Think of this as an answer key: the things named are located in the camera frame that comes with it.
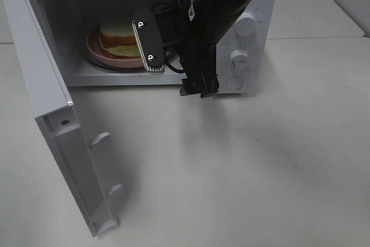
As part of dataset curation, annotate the glass microwave turntable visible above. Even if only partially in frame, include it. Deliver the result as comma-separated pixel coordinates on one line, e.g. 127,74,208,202
83,56,144,73

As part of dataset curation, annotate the round white door button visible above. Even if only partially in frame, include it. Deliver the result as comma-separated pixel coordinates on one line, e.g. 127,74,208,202
225,76,243,90

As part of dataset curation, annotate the upper white power knob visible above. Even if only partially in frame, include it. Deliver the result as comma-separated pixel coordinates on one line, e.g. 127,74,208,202
234,12,256,38

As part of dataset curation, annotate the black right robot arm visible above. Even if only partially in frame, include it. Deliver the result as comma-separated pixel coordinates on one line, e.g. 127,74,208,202
172,0,274,98

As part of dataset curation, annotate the white microwave oven body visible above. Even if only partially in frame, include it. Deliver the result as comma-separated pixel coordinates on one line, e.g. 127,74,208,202
8,0,276,97

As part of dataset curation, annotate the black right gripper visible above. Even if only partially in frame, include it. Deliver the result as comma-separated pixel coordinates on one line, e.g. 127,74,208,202
170,0,231,98

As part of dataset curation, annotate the white bread sandwich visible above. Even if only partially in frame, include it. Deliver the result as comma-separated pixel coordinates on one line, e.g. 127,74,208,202
98,16,140,58

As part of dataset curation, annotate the white microwave door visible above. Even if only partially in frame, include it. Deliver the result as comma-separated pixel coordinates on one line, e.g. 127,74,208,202
3,0,123,236

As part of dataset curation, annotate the white timer knob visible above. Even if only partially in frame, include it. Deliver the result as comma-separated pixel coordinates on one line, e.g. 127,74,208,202
230,50,250,71

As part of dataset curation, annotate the pink round plate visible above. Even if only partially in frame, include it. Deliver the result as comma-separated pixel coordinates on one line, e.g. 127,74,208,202
86,27,143,69

